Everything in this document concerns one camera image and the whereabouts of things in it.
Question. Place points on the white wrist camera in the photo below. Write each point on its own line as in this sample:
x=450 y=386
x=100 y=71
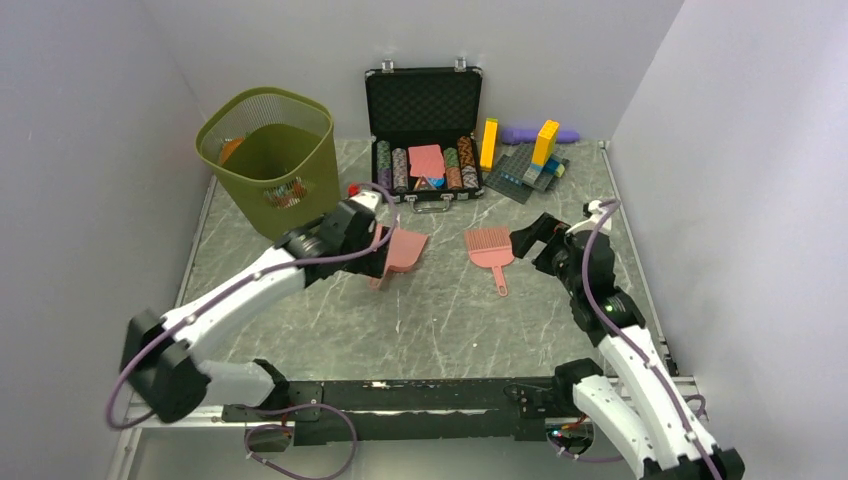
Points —
x=364 y=196
x=593 y=215

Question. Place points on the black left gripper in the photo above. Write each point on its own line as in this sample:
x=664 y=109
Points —
x=368 y=265

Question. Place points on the pink hand brush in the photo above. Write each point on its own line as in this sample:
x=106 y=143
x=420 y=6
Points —
x=491 y=248

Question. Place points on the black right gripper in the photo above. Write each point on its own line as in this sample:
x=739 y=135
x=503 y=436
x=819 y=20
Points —
x=542 y=229

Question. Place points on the yellow tall block right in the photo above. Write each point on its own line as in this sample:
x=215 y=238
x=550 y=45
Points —
x=545 y=143

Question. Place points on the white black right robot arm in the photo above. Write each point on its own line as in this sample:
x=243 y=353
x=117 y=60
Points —
x=655 y=432

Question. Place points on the yellow tall block left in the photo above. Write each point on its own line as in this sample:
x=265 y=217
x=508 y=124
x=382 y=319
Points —
x=488 y=145

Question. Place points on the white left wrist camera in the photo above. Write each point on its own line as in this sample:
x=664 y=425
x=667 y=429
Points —
x=364 y=196

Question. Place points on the purple cylinder toy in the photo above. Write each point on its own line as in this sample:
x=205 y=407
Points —
x=514 y=136

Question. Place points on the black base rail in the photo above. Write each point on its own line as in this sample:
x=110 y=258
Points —
x=520 y=408

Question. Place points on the yellow tall block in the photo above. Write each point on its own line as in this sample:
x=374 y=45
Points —
x=545 y=143
x=488 y=145

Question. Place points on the orange scrap in basket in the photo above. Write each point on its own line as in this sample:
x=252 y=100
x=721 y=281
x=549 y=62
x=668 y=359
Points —
x=228 y=149

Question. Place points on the grey building block baseplate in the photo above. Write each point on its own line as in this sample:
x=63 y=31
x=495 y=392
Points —
x=509 y=175

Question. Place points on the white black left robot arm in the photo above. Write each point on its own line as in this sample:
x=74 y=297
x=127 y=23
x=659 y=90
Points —
x=167 y=358

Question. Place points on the pink plastic dustpan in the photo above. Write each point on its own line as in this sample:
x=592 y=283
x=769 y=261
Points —
x=404 y=251

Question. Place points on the black poker chip case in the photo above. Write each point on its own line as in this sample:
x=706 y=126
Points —
x=418 y=107

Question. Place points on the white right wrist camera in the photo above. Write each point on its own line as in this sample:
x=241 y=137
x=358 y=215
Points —
x=593 y=215

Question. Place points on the pink card stack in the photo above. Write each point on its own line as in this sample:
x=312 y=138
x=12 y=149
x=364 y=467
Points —
x=426 y=161

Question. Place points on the olive green mesh wastebasket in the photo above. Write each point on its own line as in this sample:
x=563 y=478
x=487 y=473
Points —
x=285 y=173

